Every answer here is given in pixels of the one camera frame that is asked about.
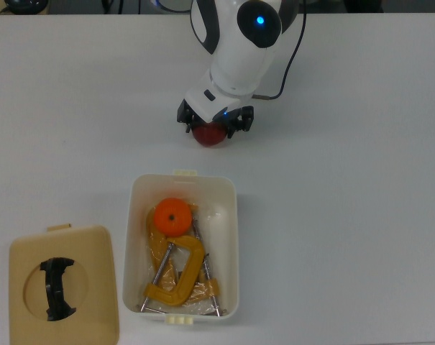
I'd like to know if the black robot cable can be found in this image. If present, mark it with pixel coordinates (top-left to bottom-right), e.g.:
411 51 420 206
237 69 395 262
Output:
252 0 308 101

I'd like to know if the orange toy mandarin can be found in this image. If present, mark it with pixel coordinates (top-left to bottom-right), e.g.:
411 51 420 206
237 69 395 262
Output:
153 197 193 237

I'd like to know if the tan plastic box lid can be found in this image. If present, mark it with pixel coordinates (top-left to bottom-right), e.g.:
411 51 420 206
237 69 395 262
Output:
8 223 120 345

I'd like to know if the black lid handle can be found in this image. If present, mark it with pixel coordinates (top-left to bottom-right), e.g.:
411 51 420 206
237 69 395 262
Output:
40 257 77 322

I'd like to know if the yellow metal C-clamp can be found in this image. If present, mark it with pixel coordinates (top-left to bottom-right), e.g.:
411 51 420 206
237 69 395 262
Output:
146 203 228 318
140 235 206 314

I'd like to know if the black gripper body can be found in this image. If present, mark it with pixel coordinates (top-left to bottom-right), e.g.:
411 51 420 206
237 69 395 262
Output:
213 106 244 127

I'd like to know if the red toy apple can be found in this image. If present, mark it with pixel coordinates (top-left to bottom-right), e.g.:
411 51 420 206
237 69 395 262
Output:
191 121 226 147

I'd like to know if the black round device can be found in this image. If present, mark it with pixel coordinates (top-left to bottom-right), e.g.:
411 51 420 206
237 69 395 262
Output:
0 0 51 15

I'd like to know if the cream plastic container box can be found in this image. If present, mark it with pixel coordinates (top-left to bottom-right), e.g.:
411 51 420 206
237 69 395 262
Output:
122 169 239 325

